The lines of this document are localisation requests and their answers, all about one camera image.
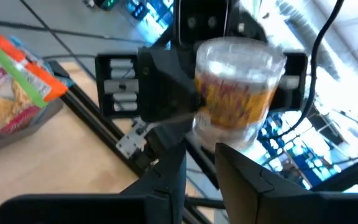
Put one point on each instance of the backlit black keyboard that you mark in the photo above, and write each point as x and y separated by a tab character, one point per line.
297	149

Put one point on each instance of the orange ramen packet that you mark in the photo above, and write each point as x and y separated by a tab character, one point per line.
42	84

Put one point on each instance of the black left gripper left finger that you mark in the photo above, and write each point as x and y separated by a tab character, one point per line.
169	186

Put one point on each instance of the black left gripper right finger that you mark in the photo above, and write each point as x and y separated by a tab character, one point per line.
241	186

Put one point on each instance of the grey translucent bin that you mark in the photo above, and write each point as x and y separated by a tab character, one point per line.
26	130

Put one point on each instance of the glass jar brown spice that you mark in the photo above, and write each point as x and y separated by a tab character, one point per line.
238	93

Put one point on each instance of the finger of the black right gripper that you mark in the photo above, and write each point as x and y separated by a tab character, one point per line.
280	99
166	87

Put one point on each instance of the black metal bar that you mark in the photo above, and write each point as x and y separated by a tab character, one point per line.
350	174

